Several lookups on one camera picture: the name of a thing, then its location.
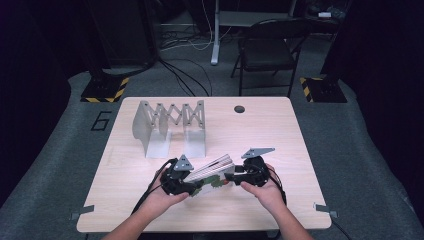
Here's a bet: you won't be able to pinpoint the grey metal table bracket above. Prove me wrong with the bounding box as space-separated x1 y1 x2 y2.
69 204 96 221
312 202 339 220

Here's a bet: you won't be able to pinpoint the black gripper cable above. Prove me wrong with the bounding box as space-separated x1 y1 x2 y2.
131 158 178 215
266 165 353 240

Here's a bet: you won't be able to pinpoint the person's right hand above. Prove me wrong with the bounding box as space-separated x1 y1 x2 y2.
240 162 288 215

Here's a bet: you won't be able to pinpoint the black folding chair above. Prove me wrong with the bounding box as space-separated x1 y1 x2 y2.
230 17 312 99

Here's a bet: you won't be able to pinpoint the black floor cables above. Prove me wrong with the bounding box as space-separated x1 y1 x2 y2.
157 58 214 98

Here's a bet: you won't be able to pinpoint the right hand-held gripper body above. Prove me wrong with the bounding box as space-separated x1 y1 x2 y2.
234 147 277 188

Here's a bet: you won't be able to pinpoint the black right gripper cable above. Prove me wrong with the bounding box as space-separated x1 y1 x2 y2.
266 165 353 240

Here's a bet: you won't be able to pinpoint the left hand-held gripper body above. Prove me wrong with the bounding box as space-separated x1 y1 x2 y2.
160 153 198 197

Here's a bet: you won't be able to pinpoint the person's left hand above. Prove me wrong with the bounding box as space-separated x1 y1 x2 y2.
142 167 191 218

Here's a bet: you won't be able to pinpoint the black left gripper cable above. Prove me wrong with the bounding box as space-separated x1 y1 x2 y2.
131 158 178 215

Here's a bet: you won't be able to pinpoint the silver expandable metal book rack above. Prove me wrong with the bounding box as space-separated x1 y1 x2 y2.
132 99 207 159

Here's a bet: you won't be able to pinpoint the black stand base striped edge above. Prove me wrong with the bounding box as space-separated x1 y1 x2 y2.
298 76 348 104
80 75 131 104

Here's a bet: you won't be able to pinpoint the white floor cables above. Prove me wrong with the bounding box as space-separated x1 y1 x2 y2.
159 0 234 53

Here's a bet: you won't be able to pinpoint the white standing desk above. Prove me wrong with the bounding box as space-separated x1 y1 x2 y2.
210 0 298 66

